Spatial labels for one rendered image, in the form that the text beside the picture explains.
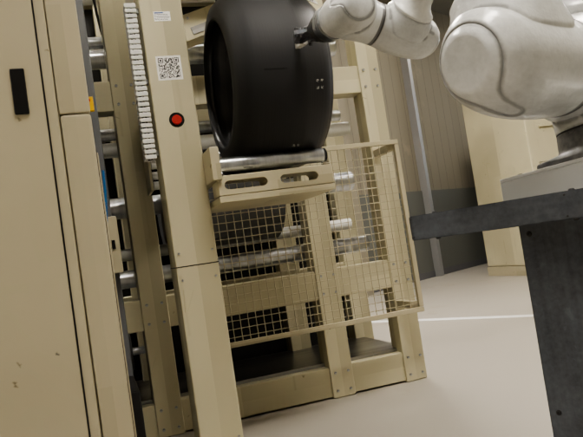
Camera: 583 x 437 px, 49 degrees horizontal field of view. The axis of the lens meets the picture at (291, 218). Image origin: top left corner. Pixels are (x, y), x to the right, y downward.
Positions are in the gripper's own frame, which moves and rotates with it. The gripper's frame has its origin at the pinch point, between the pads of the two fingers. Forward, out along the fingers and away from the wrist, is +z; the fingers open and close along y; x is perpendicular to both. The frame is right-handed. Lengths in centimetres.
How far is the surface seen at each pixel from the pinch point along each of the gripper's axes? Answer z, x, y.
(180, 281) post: 15, 65, 40
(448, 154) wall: 605, 52, -417
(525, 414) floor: -9, 120, -59
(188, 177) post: 19, 35, 33
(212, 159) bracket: 8.2, 30.3, 27.6
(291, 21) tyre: 6.4, -7.0, 0.1
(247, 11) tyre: 9.2, -10.8, 12.1
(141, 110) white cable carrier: 23, 14, 44
